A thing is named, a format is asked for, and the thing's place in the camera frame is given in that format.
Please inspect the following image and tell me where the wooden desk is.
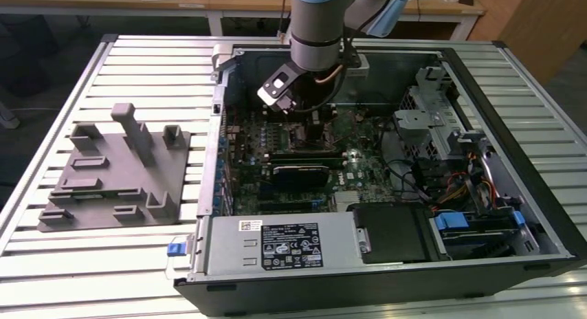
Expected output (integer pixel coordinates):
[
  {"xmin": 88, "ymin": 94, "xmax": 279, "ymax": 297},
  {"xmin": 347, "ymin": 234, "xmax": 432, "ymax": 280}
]
[{"xmin": 0, "ymin": 0, "xmax": 487, "ymax": 41}]

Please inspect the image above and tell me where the green RAM stick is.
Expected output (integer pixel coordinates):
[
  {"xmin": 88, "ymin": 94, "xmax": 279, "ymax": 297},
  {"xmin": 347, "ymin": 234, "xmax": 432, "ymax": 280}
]
[{"xmin": 68, "ymin": 189, "xmax": 121, "ymax": 198}]

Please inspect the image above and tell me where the CPU socket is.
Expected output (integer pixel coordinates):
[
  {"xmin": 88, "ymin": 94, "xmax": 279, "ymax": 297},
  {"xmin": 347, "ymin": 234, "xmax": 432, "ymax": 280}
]
[{"xmin": 280, "ymin": 121, "xmax": 339, "ymax": 154}]

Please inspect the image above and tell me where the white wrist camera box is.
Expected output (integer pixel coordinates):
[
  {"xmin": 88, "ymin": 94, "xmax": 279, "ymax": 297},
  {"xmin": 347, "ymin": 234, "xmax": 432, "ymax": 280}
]
[{"xmin": 344, "ymin": 53, "xmax": 371, "ymax": 78}]

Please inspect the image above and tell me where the black expansion slot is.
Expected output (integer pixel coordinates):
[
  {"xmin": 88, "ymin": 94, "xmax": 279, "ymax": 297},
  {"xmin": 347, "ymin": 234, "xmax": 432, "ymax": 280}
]
[{"xmin": 257, "ymin": 201, "xmax": 312, "ymax": 212}]

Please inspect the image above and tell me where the grey parts rack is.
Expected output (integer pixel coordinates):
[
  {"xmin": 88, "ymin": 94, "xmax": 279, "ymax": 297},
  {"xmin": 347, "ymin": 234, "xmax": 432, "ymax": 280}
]
[{"xmin": 36, "ymin": 102, "xmax": 192, "ymax": 233}]

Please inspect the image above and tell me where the black RAM slot bank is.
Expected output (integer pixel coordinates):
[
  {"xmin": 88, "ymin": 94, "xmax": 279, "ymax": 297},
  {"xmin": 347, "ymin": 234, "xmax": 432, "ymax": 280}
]
[{"xmin": 268, "ymin": 152, "xmax": 348, "ymax": 168}]

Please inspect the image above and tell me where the black fan shroud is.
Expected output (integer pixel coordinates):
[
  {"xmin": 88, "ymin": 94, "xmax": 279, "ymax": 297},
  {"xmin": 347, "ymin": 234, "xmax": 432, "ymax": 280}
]
[{"xmin": 345, "ymin": 201, "xmax": 448, "ymax": 265}]

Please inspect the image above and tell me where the blue disk carrier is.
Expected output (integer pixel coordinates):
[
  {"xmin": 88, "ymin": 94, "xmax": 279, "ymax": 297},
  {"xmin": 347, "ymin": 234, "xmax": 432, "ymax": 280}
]
[{"xmin": 434, "ymin": 210, "xmax": 524, "ymax": 236}]

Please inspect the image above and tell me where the silver heatsink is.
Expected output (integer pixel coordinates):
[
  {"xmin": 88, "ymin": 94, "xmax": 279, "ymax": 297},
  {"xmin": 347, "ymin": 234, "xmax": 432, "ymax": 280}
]
[{"xmin": 333, "ymin": 190, "xmax": 361, "ymax": 210}]

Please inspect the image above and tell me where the black PC case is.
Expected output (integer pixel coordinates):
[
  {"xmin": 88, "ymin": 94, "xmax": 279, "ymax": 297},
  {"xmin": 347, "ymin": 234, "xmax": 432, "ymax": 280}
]
[{"xmin": 172, "ymin": 39, "xmax": 587, "ymax": 317}]

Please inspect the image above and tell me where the green motherboard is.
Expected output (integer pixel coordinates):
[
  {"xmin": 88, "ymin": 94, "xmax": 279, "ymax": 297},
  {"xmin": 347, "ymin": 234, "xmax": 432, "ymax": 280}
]
[{"xmin": 221, "ymin": 104, "xmax": 414, "ymax": 217}]

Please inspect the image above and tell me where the silver drive cage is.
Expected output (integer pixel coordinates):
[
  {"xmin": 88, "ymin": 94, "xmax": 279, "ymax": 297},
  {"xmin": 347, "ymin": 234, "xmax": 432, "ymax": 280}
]
[{"xmin": 392, "ymin": 66, "xmax": 464, "ymax": 162}]

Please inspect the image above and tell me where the wooden cabinet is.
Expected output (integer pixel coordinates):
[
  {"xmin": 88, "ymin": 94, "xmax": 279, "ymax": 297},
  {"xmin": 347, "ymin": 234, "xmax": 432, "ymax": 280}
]
[{"xmin": 470, "ymin": 0, "xmax": 587, "ymax": 85}]

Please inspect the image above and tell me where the white black-faced wrist camera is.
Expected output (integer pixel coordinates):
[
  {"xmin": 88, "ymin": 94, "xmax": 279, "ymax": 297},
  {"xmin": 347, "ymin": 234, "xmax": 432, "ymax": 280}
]
[{"xmin": 255, "ymin": 62, "xmax": 297, "ymax": 113}]

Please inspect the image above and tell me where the silver power supply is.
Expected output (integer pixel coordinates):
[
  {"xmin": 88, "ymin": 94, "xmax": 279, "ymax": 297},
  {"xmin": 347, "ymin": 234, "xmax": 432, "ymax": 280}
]
[{"xmin": 201, "ymin": 214, "xmax": 368, "ymax": 277}]

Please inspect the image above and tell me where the black graphics card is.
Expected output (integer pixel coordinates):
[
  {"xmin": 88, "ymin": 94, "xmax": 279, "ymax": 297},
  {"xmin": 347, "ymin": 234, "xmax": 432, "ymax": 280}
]
[{"xmin": 271, "ymin": 164, "xmax": 331, "ymax": 191}]

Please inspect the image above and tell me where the orange yellow wire bundle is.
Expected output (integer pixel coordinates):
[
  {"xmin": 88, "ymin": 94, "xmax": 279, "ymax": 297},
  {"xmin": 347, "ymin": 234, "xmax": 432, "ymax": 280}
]
[{"xmin": 430, "ymin": 153, "xmax": 500, "ymax": 212}]

